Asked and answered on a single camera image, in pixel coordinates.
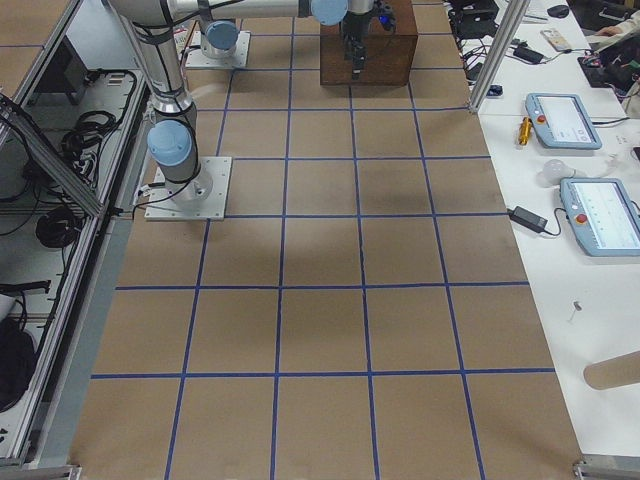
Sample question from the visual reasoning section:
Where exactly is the near blue teach pendant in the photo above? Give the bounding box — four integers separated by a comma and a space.
560, 178, 639, 257

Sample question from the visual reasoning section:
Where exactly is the far blue teach pendant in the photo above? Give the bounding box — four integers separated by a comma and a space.
525, 93, 602, 151

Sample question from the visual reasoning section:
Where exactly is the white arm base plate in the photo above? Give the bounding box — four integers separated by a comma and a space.
144, 156, 232, 221

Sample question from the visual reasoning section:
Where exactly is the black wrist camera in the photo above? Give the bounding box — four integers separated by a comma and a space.
374, 0, 396, 31

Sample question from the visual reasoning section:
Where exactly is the cardboard tube roll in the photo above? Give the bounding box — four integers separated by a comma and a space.
583, 351, 640, 390

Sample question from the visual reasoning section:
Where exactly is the black power adapter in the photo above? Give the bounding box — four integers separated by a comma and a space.
507, 206, 548, 234

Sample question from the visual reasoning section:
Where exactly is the white light bulb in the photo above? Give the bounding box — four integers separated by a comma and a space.
536, 159, 586, 188

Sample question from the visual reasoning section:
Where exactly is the dark wooden drawer cabinet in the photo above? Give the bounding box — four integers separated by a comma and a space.
320, 1, 418, 86

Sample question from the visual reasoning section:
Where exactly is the blue teach pendant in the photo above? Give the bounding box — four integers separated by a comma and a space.
560, 178, 639, 257
525, 93, 602, 151

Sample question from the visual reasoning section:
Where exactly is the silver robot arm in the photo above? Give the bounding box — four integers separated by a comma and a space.
110, 0, 380, 127
199, 19, 239, 58

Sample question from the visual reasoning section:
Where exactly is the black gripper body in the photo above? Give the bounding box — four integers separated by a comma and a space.
340, 11, 372, 56

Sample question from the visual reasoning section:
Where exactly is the aluminium frame post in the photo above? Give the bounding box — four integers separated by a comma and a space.
469, 0, 530, 113

